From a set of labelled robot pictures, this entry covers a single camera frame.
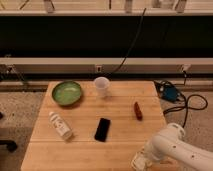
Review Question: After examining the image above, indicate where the black rectangular phone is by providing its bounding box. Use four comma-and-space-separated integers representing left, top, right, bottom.
94, 118, 111, 142

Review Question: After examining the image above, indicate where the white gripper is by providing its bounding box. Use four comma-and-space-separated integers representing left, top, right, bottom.
131, 150, 153, 171

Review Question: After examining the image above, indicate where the white ceramic cup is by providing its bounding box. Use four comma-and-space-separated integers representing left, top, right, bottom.
94, 77, 110, 98

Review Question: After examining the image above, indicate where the white plastic bottle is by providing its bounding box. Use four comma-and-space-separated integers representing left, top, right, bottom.
49, 112, 73, 141

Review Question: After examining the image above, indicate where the dark red oblong object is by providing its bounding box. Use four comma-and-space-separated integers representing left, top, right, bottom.
134, 102, 143, 121

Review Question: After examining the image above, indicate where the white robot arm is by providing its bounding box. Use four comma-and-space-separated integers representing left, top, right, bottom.
131, 123, 213, 171

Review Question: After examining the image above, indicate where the blue device on floor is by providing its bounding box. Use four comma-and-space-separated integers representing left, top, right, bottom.
161, 84, 179, 102

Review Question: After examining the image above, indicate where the black hanging cable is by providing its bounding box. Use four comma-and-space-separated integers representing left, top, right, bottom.
105, 7, 148, 77

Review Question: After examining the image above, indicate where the white wall outlet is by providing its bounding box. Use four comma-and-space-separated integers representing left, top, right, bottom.
96, 66, 102, 73

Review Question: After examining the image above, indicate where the green bowl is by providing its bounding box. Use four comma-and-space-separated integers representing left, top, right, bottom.
52, 81, 82, 106

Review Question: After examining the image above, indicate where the black chair base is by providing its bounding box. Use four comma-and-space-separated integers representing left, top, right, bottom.
0, 112, 18, 153

